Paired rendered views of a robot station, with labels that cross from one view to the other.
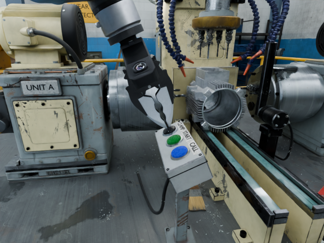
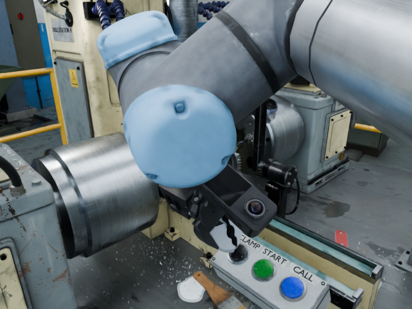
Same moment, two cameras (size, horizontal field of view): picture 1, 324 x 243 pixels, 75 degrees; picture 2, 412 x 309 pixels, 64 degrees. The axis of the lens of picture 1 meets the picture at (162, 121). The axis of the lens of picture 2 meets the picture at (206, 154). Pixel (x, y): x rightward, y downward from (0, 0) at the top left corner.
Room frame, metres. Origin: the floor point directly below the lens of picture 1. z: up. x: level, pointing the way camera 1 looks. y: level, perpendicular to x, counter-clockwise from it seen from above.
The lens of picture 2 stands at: (0.11, 0.26, 1.41)
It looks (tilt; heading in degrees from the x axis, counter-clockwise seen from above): 22 degrees down; 325
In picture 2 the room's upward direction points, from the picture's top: 1 degrees counter-clockwise
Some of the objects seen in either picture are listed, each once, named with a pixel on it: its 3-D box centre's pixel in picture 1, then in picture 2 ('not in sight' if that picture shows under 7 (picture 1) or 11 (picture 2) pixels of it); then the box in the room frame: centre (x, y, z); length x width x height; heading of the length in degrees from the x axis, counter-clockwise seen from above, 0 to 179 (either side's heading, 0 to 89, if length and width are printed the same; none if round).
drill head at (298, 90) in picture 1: (286, 93); (264, 131); (0.90, -0.54, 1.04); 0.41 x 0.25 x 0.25; 98
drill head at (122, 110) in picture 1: (126, 99); (75, 200); (0.80, 0.14, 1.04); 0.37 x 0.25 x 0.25; 98
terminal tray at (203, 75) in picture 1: (211, 78); not in sight; (0.89, -0.21, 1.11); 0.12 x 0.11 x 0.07; 8
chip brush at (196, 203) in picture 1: (191, 187); (221, 297); (0.57, -0.10, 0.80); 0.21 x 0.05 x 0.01; 2
